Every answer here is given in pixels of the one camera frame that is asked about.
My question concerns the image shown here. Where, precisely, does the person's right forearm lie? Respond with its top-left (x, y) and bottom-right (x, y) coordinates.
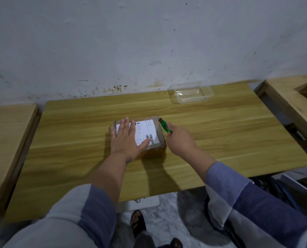
top-left (175, 147), bottom-right (307, 248)

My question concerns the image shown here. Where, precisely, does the person's left hand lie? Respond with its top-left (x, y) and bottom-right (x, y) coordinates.
top-left (110, 117), bottom-right (151, 161)

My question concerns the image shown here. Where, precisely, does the person's right hand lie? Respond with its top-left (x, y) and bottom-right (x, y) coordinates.
top-left (166, 122), bottom-right (198, 156)

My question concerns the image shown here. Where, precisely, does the person's foot in sandal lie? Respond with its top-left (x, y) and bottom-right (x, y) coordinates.
top-left (170, 237), bottom-right (184, 248)
top-left (130, 210), bottom-right (147, 239)

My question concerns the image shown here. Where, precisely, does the person's left forearm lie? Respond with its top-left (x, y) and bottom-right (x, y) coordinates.
top-left (2, 152), bottom-right (134, 248)

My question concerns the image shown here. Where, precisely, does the green utility knife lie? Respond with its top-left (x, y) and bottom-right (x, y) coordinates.
top-left (158, 117), bottom-right (173, 135)

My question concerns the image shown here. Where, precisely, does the white table base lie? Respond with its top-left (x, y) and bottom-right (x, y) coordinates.
top-left (116, 195), bottom-right (160, 214)

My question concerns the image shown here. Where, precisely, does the wooden table with thick edge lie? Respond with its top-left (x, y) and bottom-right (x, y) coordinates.
top-left (254, 74), bottom-right (307, 159)

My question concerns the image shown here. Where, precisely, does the person's right foot in sandal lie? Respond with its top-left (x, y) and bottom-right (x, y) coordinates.
top-left (170, 237), bottom-right (184, 248)

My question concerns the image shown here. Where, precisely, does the light wooden side table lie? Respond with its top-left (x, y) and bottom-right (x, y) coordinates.
top-left (0, 103), bottom-right (39, 223)

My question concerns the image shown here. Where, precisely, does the clear plastic container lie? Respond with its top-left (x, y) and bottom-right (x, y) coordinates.
top-left (168, 81), bottom-right (214, 105)

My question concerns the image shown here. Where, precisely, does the person's left foot in sandal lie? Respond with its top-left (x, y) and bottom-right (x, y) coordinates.
top-left (130, 210), bottom-right (147, 239)

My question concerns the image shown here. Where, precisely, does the cardboard box with white label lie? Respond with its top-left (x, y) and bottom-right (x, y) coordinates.
top-left (110, 116), bottom-right (168, 159)

